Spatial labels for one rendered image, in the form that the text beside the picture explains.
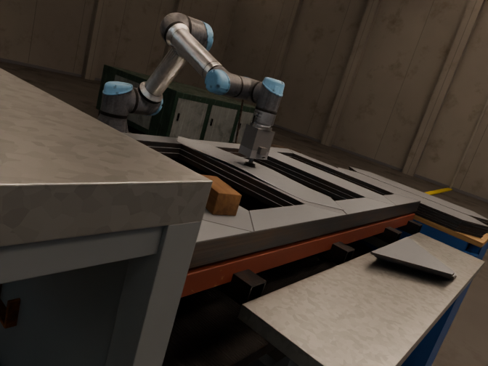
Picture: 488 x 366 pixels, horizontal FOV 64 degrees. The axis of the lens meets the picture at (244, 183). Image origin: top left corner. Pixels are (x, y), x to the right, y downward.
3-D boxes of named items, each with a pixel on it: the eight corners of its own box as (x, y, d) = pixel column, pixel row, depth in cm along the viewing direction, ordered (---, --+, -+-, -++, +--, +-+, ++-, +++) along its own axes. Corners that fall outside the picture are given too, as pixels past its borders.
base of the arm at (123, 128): (87, 128, 175) (91, 106, 172) (119, 131, 185) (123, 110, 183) (100, 136, 165) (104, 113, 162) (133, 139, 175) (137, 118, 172)
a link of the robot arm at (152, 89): (118, 98, 181) (181, 6, 149) (146, 102, 192) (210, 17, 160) (126, 118, 177) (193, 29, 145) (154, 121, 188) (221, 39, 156)
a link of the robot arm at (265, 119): (280, 116, 132) (263, 112, 127) (277, 129, 134) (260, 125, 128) (266, 110, 138) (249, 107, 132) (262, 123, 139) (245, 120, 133)
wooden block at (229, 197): (236, 216, 85) (242, 194, 83) (212, 215, 81) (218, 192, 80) (211, 195, 94) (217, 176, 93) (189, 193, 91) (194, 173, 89)
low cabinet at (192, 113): (187, 126, 784) (197, 86, 765) (256, 157, 675) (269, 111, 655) (93, 114, 627) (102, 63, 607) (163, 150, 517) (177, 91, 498)
